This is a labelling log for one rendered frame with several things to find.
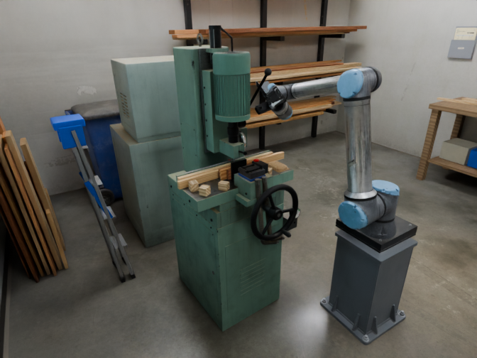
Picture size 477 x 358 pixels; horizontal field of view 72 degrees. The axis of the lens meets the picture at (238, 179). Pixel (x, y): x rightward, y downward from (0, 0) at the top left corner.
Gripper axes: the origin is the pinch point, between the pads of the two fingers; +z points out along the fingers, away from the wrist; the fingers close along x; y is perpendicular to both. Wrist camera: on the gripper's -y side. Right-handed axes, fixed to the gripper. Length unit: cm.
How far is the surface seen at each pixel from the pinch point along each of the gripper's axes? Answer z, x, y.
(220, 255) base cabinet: -9, 56, -62
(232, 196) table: 0, 35, -38
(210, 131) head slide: -3.2, -1.8, -33.4
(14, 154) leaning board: 18, -58, -145
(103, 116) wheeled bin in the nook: -65, -110, -134
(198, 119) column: -1.1, -10.7, -35.5
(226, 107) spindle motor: 10.8, 0.5, -16.2
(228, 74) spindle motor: 18.2, -8.1, -6.6
